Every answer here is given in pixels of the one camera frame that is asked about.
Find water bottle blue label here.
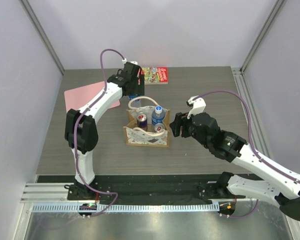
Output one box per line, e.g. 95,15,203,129
151,105,166,126

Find patterned canvas tote bag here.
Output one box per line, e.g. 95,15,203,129
123,96,172,148

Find silver red bull can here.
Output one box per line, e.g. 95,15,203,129
153,123,166,133

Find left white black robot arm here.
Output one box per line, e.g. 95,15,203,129
64,60,145,200

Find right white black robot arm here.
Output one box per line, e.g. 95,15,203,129
169,112,300,221

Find red book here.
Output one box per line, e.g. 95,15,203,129
142,67,169,85

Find pink clipboard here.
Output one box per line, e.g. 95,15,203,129
64,81,123,115

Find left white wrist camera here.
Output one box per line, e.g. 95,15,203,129
121,58,138,65

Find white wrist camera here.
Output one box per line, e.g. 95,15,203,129
121,58,138,65
186,95,206,119

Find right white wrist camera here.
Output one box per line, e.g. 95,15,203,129
186,95,206,119

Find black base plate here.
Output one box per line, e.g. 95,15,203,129
64,174,235,206

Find white slotted cable duct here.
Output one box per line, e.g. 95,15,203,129
32,202,220,213

